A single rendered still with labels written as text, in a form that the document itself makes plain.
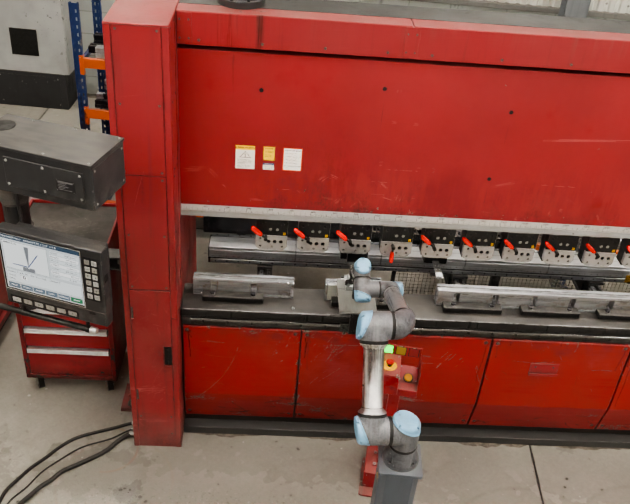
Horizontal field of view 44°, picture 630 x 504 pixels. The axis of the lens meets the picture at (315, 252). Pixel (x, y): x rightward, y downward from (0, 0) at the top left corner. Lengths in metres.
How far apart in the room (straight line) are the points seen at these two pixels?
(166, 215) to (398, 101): 1.11
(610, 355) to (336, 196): 1.69
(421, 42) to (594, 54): 0.72
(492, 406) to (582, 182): 1.35
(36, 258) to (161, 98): 0.79
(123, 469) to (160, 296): 1.05
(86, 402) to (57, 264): 1.68
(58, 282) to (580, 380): 2.69
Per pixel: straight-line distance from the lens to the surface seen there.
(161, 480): 4.27
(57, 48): 7.85
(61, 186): 2.96
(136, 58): 3.17
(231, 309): 3.86
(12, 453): 4.52
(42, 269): 3.21
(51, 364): 4.63
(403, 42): 3.32
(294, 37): 3.28
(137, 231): 3.53
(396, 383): 3.76
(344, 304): 3.74
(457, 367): 4.18
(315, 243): 3.76
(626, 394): 4.59
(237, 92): 3.39
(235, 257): 4.14
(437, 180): 3.63
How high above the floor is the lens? 3.28
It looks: 34 degrees down
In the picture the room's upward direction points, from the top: 5 degrees clockwise
